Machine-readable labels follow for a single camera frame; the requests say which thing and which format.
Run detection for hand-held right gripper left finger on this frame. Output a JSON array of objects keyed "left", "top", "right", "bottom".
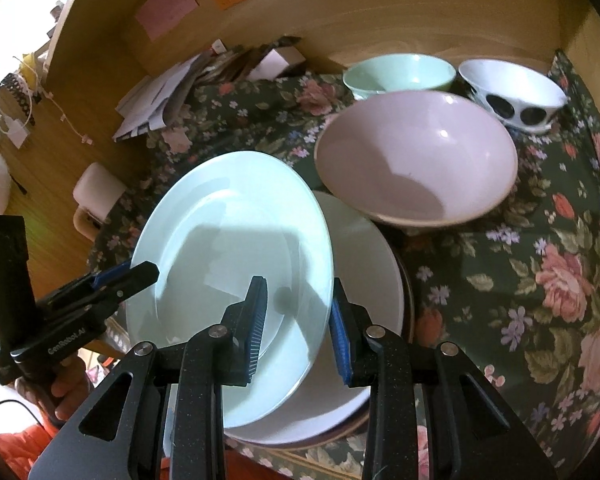
[{"left": 27, "top": 276, "right": 269, "bottom": 480}]

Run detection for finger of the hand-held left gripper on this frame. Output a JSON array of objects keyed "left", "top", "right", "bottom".
[
  {"left": 45, "top": 266, "right": 133, "bottom": 304},
  {"left": 47, "top": 261, "right": 160, "bottom": 319}
]

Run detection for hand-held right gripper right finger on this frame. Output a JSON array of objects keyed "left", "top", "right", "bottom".
[{"left": 330, "top": 277, "right": 558, "bottom": 480}]

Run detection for mint green plate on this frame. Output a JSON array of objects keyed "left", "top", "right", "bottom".
[{"left": 125, "top": 151, "right": 336, "bottom": 428}]

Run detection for white plate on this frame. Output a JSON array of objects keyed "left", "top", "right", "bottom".
[{"left": 225, "top": 192, "right": 406, "bottom": 446}]

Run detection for pink bowl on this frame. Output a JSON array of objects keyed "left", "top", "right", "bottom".
[{"left": 314, "top": 91, "right": 520, "bottom": 231}]

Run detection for mint green bowl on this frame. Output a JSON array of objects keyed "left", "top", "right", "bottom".
[{"left": 342, "top": 53, "right": 457, "bottom": 103}]

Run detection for white bowl with black dots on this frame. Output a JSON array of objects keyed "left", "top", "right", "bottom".
[{"left": 457, "top": 59, "right": 568, "bottom": 135}]

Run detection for person's left hand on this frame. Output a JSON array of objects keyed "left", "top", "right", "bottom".
[{"left": 15, "top": 354, "right": 97, "bottom": 428}]

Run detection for cream stool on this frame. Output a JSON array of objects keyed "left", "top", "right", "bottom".
[{"left": 72, "top": 162, "right": 127, "bottom": 241}]

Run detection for white charger plug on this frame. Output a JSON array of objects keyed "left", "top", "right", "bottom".
[{"left": 7, "top": 120, "right": 32, "bottom": 149}]

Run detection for stack of white papers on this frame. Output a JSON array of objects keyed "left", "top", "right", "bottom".
[{"left": 112, "top": 52, "right": 221, "bottom": 143}]

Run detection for black lace headband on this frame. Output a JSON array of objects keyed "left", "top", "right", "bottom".
[{"left": 0, "top": 73, "right": 37, "bottom": 117}]

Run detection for floral tablecloth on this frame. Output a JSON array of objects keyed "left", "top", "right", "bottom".
[{"left": 87, "top": 50, "right": 600, "bottom": 480}]

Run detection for stack of colourful cards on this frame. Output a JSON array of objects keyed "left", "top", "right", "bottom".
[{"left": 200, "top": 42, "right": 261, "bottom": 83}]

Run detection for small white cardboard box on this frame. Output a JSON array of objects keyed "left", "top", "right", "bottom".
[{"left": 247, "top": 37, "right": 306, "bottom": 81}]

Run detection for pink sticky note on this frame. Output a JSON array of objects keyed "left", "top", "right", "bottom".
[{"left": 134, "top": 0, "right": 198, "bottom": 43}]

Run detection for black cable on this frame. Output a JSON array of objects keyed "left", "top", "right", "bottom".
[{"left": 0, "top": 399, "right": 33, "bottom": 418}]

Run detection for white cable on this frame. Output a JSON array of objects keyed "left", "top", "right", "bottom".
[{"left": 12, "top": 55, "right": 94, "bottom": 147}]

